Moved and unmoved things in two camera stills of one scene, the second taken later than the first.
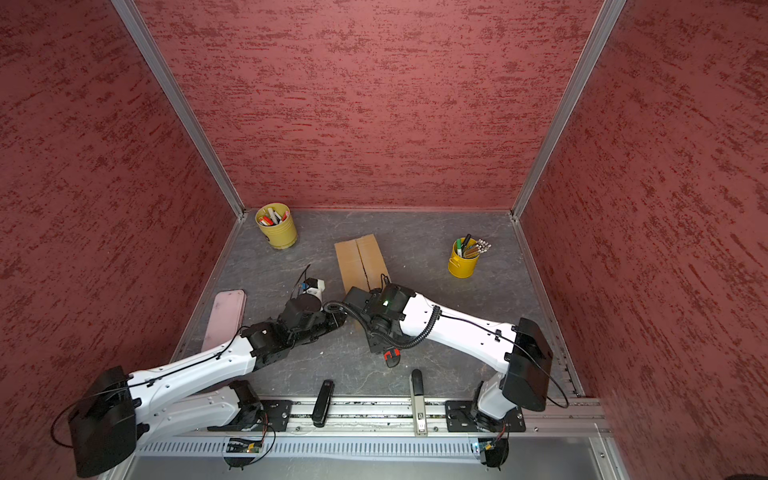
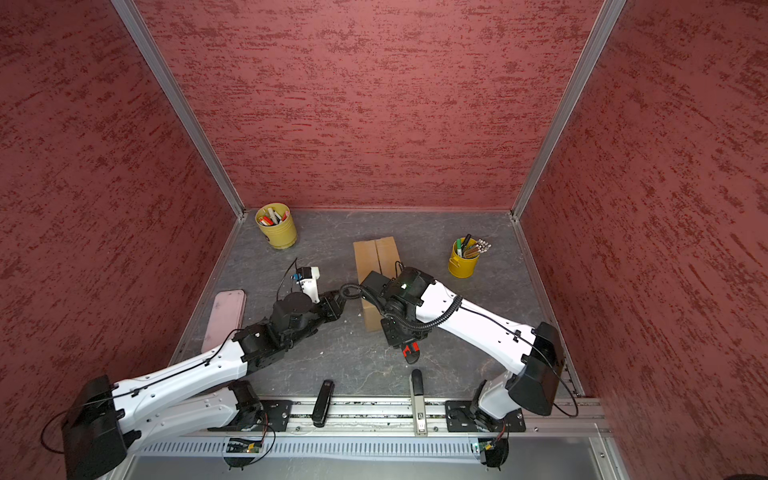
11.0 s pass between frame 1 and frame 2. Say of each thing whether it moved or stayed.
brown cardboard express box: moved
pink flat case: stayed
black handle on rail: stayed
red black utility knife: moved
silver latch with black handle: stayed
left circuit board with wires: stayed
